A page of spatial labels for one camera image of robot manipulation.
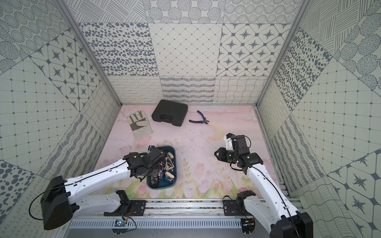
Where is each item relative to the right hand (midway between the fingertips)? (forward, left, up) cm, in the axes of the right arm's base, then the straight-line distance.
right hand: (217, 155), depth 80 cm
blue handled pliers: (+34, +6, -11) cm, 36 cm away
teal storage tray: (-11, +32, -9) cm, 35 cm away
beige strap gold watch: (-1, +28, -9) cm, 29 cm away
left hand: (-8, +33, -4) cm, 34 cm away
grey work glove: (+28, +54, -10) cm, 62 cm away
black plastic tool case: (+42, +33, -10) cm, 54 cm away
